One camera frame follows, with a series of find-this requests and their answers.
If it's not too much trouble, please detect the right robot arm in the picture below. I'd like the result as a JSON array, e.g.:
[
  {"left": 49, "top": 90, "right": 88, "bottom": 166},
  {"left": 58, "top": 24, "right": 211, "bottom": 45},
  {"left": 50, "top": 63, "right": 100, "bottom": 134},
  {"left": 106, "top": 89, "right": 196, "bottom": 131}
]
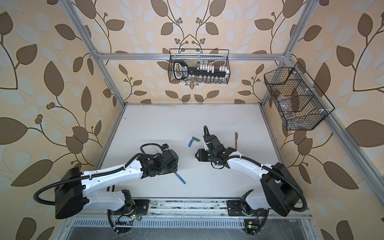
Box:
[{"left": 195, "top": 126, "right": 308, "bottom": 217}]

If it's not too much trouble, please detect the wire basket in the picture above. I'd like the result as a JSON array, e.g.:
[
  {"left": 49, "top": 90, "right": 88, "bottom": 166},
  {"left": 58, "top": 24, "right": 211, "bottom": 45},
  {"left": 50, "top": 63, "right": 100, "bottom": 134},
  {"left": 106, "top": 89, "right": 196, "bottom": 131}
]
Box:
[
  {"left": 168, "top": 48, "right": 231, "bottom": 85},
  {"left": 264, "top": 63, "right": 335, "bottom": 131}
]

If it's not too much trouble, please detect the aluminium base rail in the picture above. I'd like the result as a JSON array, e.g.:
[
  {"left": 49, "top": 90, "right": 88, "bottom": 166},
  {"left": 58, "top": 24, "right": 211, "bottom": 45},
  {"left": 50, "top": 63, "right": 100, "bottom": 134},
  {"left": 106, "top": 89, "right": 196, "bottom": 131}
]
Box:
[{"left": 70, "top": 198, "right": 314, "bottom": 230}]

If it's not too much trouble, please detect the right wire basket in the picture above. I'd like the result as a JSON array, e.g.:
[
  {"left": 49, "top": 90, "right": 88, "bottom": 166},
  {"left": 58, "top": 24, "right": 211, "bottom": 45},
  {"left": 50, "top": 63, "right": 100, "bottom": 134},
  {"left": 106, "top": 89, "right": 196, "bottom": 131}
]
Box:
[{"left": 264, "top": 63, "right": 335, "bottom": 131}]

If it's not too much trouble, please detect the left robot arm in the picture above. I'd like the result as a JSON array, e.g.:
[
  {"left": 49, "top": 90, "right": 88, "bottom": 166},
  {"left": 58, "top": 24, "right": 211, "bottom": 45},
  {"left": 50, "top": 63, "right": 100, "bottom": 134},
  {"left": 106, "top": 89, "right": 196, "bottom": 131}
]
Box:
[{"left": 34, "top": 144, "right": 179, "bottom": 234}]

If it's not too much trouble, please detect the brown pen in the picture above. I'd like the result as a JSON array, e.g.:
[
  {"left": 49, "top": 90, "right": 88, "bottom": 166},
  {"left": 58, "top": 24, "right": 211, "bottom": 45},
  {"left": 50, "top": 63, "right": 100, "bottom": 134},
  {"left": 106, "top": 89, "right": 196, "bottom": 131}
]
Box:
[{"left": 235, "top": 132, "right": 238, "bottom": 150}]

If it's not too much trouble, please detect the blue pen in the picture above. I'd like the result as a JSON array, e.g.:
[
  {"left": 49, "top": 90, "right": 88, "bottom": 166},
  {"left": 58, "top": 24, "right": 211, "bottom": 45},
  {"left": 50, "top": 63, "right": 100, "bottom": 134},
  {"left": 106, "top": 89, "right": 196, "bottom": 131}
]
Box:
[{"left": 175, "top": 173, "right": 186, "bottom": 185}]

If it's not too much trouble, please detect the black tool in basket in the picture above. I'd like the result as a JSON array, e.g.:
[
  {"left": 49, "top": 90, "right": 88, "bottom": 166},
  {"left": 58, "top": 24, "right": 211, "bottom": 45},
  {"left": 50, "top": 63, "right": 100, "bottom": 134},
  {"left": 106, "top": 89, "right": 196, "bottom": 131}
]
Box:
[{"left": 168, "top": 60, "right": 231, "bottom": 80}]

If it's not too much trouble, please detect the back wire basket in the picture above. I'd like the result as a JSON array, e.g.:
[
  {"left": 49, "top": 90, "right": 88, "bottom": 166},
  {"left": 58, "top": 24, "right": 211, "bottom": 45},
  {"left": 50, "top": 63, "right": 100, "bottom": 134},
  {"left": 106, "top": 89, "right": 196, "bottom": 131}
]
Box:
[{"left": 168, "top": 48, "right": 231, "bottom": 85}]

